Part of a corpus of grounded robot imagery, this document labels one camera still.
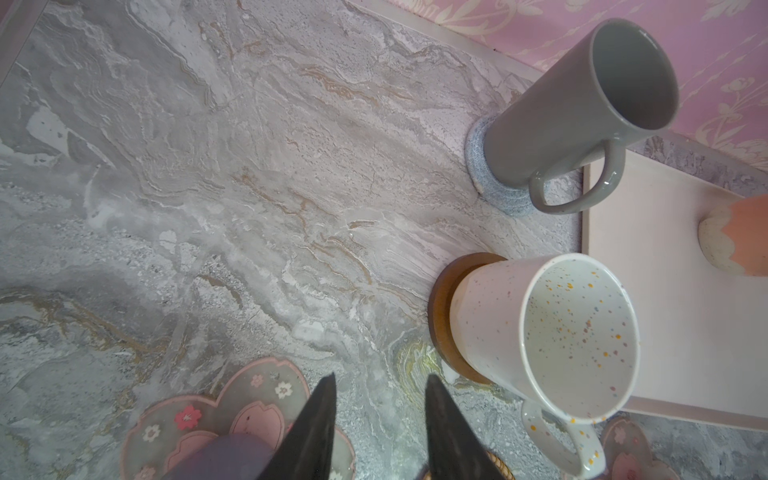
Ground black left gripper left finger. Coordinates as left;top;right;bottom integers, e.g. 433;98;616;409
258;373;337;480

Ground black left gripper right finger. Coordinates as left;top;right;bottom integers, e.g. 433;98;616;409
425;374;504;480

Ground pink flower coaster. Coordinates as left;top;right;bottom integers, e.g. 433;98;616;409
120;357;355;479
599;418;680;480

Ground purple ceramic mug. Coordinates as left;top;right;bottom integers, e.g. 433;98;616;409
162;434;274;480

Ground brown round wooden coaster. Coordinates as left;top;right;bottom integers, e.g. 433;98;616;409
427;252;505;385

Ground white speckled mug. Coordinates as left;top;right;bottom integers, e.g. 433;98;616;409
448;253;641;479

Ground blue woven round coaster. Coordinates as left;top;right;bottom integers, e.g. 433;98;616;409
464;115;534;217

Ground orange ceramic mug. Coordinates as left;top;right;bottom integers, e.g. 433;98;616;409
698;195;767;277

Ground grey ceramic mug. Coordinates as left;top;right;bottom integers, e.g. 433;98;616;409
482;18;679;215

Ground woven rattan round coaster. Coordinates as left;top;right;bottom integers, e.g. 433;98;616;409
420;450;515;480

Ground cream rectangular tray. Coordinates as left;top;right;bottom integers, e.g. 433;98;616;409
582;152;767;431

